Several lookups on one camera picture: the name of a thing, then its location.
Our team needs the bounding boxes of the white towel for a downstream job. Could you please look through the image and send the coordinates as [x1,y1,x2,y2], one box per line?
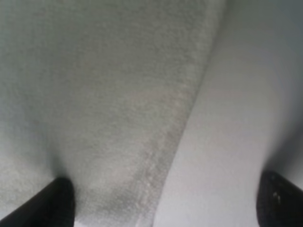
[0,0,226,227]

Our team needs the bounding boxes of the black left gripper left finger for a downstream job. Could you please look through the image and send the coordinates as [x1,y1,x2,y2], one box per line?
[0,177,75,227]

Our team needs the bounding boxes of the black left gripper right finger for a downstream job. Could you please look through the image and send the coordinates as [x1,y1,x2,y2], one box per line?
[256,171,303,227]

